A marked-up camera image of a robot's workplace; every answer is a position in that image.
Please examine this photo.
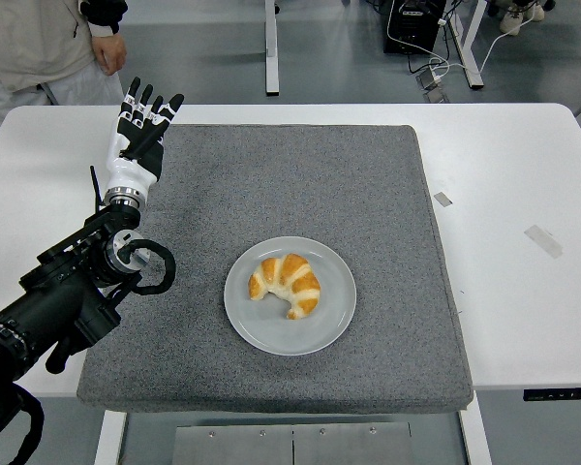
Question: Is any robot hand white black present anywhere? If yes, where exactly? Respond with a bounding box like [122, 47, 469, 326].
[104, 76, 185, 195]

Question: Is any person's hand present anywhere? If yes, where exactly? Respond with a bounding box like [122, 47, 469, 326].
[90, 32, 128, 77]

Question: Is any golden croissant bread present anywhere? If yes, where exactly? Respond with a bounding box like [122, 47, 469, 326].
[247, 252, 322, 321]

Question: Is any pale grey round plate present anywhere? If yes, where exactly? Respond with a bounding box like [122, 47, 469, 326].
[223, 235, 358, 357]

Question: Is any grey metal plate with screws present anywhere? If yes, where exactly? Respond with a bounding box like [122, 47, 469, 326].
[172, 420, 413, 465]

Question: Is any person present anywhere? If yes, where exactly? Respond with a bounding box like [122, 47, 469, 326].
[0, 0, 130, 137]

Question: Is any grey speckled mat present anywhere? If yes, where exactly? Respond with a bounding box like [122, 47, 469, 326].
[76, 123, 474, 416]

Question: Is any white table leg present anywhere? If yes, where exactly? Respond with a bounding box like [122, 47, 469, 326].
[94, 411, 127, 465]
[457, 409, 494, 465]

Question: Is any black computer box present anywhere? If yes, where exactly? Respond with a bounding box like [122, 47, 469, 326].
[382, 0, 447, 54]

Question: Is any large clear tape piece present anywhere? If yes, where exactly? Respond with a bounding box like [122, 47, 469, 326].
[523, 224, 564, 260]

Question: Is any black table control panel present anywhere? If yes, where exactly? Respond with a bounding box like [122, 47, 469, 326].
[521, 387, 581, 402]

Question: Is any white desk frame leg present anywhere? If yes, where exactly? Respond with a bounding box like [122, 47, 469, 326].
[444, 0, 485, 89]
[263, 0, 281, 96]

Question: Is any white cable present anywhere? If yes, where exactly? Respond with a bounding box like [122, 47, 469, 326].
[385, 0, 514, 78]

